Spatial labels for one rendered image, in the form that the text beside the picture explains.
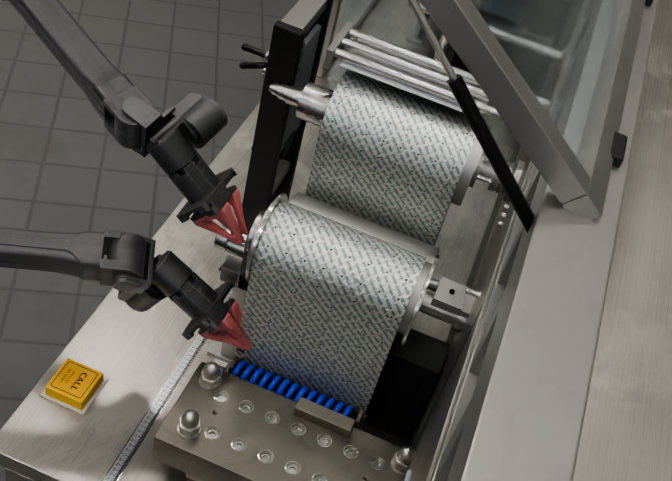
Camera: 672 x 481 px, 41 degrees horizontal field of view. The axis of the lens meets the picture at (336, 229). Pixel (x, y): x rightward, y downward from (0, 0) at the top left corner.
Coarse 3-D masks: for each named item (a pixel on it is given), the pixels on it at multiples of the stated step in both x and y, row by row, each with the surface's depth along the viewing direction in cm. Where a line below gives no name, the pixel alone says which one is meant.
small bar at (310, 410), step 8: (304, 400) 143; (296, 408) 142; (304, 408) 142; (312, 408) 142; (320, 408) 142; (304, 416) 142; (312, 416) 141; (320, 416) 141; (328, 416) 142; (336, 416) 142; (344, 416) 142; (320, 424) 142; (328, 424) 141; (336, 424) 141; (344, 424) 141; (352, 424) 141; (344, 432) 141
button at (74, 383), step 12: (72, 360) 154; (60, 372) 152; (72, 372) 152; (84, 372) 153; (96, 372) 153; (48, 384) 150; (60, 384) 150; (72, 384) 151; (84, 384) 151; (96, 384) 152; (60, 396) 150; (72, 396) 149; (84, 396) 150
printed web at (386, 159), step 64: (320, 128) 144; (384, 128) 142; (448, 128) 142; (320, 192) 153; (384, 192) 148; (448, 192) 143; (256, 256) 133; (320, 256) 131; (384, 256) 132; (384, 320) 131
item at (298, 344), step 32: (256, 320) 141; (288, 320) 139; (320, 320) 136; (256, 352) 146; (288, 352) 144; (320, 352) 141; (352, 352) 138; (384, 352) 136; (320, 384) 146; (352, 384) 143
